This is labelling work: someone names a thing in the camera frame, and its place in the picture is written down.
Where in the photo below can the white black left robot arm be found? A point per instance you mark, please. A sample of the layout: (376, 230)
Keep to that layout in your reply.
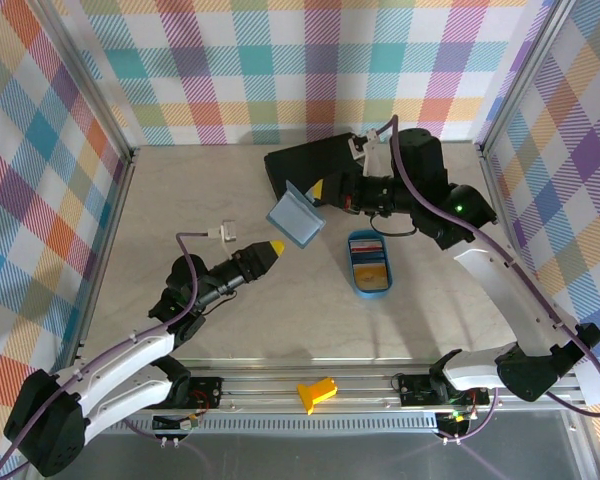
(130, 350)

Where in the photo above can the black arm base board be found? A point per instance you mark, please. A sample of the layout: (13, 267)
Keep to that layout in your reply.
(415, 390)
(205, 392)

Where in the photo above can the small circuit board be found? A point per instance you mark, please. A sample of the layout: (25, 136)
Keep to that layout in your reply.
(185, 424)
(455, 422)

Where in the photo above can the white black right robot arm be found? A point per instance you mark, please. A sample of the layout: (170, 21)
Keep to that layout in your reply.
(505, 295)

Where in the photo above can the dark teal card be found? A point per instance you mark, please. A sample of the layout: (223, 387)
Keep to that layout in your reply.
(366, 258)

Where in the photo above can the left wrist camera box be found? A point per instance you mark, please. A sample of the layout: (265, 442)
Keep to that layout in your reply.
(227, 231)

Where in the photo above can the aluminium frame post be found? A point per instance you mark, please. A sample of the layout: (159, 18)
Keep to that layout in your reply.
(87, 90)
(525, 75)

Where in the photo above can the aluminium side rail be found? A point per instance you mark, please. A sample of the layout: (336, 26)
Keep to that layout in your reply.
(107, 250)
(494, 175)

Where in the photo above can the yellow plastic bracket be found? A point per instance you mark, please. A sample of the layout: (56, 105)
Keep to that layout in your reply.
(317, 392)

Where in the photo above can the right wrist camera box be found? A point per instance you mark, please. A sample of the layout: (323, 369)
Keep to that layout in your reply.
(360, 145)

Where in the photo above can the red and white card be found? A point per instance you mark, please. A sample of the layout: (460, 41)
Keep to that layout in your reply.
(365, 246)

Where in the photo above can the blue oval card tray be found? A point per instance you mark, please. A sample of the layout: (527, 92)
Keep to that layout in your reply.
(372, 295)

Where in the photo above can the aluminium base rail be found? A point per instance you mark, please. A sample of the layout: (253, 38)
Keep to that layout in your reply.
(260, 395)

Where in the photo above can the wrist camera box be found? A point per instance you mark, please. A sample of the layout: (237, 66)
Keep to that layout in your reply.
(227, 231)
(360, 145)

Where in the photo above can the perforated metal strip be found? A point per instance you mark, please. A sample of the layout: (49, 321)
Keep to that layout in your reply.
(305, 426)

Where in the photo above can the black ribbed carrying case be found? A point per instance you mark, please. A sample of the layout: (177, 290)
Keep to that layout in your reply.
(300, 165)

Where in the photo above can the blue card holder wallet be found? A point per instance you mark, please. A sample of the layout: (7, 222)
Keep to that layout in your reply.
(295, 217)

